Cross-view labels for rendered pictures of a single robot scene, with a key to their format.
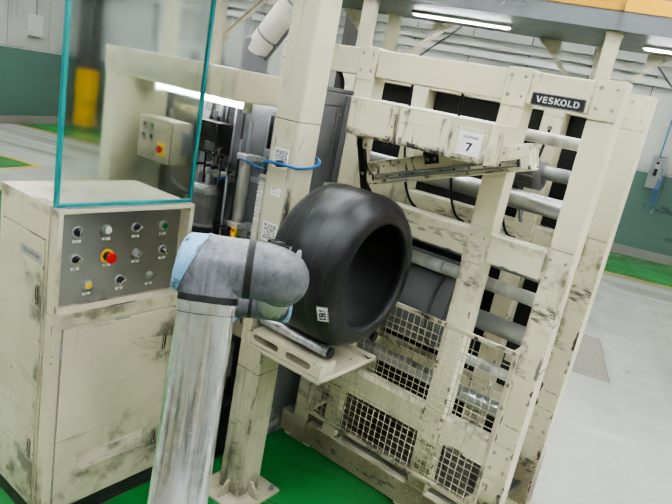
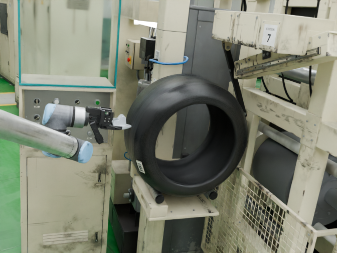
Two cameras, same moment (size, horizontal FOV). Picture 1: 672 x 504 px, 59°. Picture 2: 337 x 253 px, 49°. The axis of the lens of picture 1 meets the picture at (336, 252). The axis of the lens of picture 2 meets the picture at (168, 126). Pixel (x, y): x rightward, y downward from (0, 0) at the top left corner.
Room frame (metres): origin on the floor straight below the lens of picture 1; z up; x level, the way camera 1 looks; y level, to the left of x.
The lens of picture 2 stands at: (0.66, -0.95, 1.74)
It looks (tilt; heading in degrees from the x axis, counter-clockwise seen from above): 17 degrees down; 35
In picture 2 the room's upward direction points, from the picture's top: 6 degrees clockwise
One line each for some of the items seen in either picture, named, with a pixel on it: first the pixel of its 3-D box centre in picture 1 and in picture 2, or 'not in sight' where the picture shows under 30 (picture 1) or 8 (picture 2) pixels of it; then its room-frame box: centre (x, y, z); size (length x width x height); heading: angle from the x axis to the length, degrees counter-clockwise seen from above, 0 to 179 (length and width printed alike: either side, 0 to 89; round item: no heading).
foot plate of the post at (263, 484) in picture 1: (238, 484); not in sight; (2.30, 0.23, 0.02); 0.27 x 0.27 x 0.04; 55
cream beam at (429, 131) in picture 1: (428, 130); (264, 30); (2.34, -0.26, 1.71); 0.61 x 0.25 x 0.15; 55
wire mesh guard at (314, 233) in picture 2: (397, 385); (243, 241); (2.31, -0.36, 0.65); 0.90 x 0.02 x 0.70; 55
